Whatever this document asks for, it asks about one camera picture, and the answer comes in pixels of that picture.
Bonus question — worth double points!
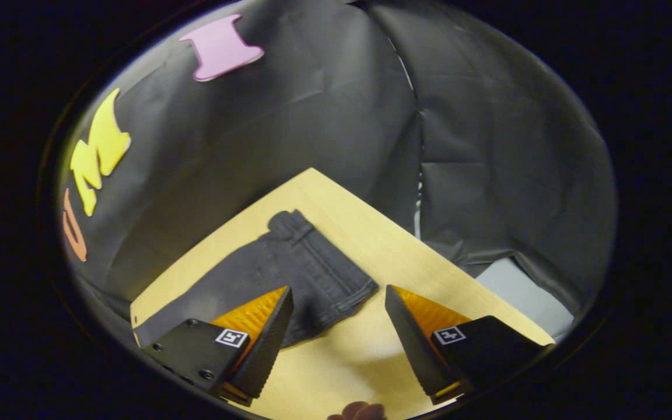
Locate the black backdrop cloth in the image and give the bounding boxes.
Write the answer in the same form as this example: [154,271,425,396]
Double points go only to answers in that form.
[59,0,618,327]

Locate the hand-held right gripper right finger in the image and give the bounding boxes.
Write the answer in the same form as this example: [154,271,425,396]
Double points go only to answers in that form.
[384,284,554,405]

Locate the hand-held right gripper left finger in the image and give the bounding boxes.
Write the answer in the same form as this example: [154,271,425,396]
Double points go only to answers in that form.
[139,286,295,407]

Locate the dark jeans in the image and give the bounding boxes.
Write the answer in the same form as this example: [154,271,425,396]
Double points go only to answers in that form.
[134,209,380,349]

